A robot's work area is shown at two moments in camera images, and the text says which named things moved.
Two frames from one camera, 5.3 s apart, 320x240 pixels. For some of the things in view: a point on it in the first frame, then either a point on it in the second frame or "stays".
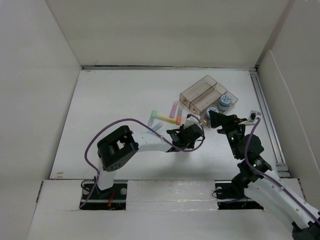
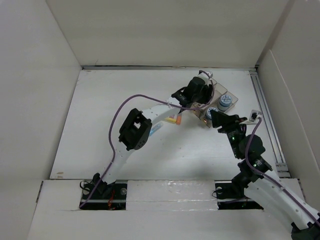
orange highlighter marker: (179, 116) stays
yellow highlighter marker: (168, 119) stays
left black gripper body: (189, 145) -> (203, 96)
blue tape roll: (225, 101) stays
